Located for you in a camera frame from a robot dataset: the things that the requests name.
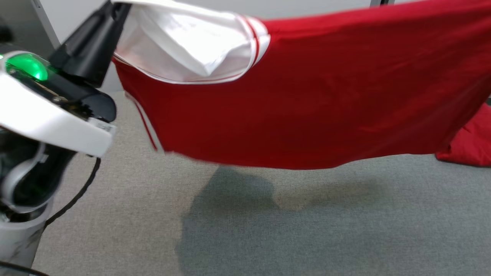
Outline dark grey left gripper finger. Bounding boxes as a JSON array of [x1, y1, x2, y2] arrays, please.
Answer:
[[63, 2, 131, 46], [50, 4, 131, 87]]

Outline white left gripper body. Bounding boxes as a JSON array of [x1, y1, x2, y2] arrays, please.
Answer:
[[0, 51, 117, 158]]

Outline red jersey with white trim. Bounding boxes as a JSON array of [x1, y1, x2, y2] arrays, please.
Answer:
[[111, 0, 491, 170]]

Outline red shorts with white stripes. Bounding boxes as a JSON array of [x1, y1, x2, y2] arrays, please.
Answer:
[[435, 103, 491, 168]]

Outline grey shelf with computer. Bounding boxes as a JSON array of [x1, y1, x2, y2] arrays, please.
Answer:
[[33, 0, 61, 48]]

